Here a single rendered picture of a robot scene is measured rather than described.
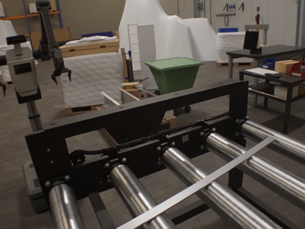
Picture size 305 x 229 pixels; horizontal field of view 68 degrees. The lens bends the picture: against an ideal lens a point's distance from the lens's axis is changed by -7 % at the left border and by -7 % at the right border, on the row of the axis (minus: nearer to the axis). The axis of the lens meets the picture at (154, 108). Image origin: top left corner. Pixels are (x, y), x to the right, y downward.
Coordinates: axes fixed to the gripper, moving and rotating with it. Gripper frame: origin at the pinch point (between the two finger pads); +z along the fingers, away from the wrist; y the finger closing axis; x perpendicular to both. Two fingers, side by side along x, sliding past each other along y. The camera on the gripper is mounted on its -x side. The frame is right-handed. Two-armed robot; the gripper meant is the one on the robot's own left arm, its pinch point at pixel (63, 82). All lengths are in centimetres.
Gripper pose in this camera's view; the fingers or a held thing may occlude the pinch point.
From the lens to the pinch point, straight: 179.6
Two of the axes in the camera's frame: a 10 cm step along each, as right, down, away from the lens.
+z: 3.4, 9.3, -1.0
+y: 8.3, -2.5, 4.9
